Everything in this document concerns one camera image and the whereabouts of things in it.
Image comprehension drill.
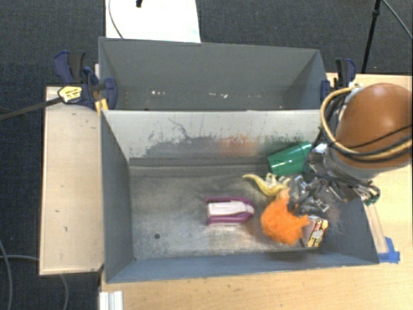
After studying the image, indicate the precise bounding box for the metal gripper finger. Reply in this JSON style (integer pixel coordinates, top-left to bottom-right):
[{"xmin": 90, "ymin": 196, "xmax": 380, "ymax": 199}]
[
  {"xmin": 288, "ymin": 174, "xmax": 311, "ymax": 206},
  {"xmin": 292, "ymin": 196, "xmax": 330, "ymax": 214}
]

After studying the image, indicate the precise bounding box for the small yellow and red box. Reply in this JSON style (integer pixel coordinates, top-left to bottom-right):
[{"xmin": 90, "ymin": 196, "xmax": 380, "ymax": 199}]
[{"xmin": 301, "ymin": 214, "xmax": 330, "ymax": 249}]

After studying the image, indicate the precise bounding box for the green plastic cup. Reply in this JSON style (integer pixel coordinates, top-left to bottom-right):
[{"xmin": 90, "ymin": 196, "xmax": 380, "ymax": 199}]
[{"xmin": 267, "ymin": 140, "xmax": 314, "ymax": 176}]

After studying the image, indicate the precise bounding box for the yellow toy dinosaur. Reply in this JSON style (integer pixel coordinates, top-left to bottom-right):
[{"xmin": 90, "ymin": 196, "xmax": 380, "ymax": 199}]
[{"xmin": 241, "ymin": 172, "xmax": 292, "ymax": 198}]

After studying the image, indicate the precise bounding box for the orange fluffy toy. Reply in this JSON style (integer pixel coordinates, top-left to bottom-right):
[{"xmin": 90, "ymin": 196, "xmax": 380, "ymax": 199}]
[{"xmin": 259, "ymin": 187, "xmax": 312, "ymax": 247}]

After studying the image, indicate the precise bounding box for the purple and white stapler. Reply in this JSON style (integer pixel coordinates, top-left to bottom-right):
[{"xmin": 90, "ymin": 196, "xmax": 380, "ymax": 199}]
[{"xmin": 205, "ymin": 196, "xmax": 256, "ymax": 226}]

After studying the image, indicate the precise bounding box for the grey metal bin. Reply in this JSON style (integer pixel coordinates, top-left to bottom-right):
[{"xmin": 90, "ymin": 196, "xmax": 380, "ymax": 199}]
[{"xmin": 97, "ymin": 36, "xmax": 380, "ymax": 284}]

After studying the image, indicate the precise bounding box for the pale wood board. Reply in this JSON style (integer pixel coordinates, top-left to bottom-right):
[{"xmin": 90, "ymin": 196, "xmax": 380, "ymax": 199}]
[{"xmin": 39, "ymin": 86, "xmax": 105, "ymax": 276}]

